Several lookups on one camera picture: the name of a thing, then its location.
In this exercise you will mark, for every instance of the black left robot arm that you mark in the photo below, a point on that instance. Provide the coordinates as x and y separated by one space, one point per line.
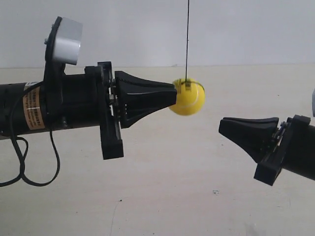
61 101

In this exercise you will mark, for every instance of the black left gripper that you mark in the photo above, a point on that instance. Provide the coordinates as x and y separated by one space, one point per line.
138 98

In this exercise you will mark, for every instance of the yellow tennis ball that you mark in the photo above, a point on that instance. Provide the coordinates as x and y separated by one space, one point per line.
190 97

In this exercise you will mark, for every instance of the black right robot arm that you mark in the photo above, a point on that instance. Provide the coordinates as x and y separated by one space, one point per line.
274 145

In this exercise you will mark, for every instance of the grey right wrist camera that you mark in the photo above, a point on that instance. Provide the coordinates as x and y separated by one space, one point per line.
313 103

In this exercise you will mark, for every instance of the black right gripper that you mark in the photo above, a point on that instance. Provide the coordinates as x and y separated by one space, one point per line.
255 137

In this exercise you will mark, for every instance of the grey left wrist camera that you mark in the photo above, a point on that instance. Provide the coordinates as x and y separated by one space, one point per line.
64 41

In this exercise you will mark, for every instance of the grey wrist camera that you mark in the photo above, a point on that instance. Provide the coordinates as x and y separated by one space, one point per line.
64 41
313 103

